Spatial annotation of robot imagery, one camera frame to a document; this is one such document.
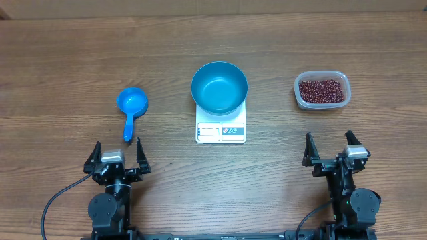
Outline clear plastic food container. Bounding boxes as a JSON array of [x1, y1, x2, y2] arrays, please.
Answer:
[[294, 71, 352, 110]]

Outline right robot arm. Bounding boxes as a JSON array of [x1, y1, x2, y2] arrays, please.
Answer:
[[295, 130, 381, 240]]

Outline blue plastic measuring scoop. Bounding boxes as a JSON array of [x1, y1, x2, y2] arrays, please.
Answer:
[[116, 87, 149, 142]]

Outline white digital kitchen scale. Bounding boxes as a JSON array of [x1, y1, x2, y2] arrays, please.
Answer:
[[195, 101, 247, 144]]

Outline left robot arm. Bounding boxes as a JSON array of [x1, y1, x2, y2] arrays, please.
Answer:
[[83, 139, 151, 240]]

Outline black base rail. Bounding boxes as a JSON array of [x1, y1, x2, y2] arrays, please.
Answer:
[[143, 229, 321, 240]]

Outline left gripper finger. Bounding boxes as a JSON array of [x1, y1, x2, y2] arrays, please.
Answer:
[[137, 137, 151, 174], [83, 141, 101, 173]]

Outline teal metal bowl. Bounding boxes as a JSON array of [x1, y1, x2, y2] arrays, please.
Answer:
[[190, 61, 249, 115]]

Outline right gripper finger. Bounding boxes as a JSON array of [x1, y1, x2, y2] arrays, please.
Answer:
[[302, 132, 320, 167], [345, 130, 361, 145]]

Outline red adzuki beans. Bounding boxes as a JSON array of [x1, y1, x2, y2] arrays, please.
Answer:
[[298, 79, 344, 104]]

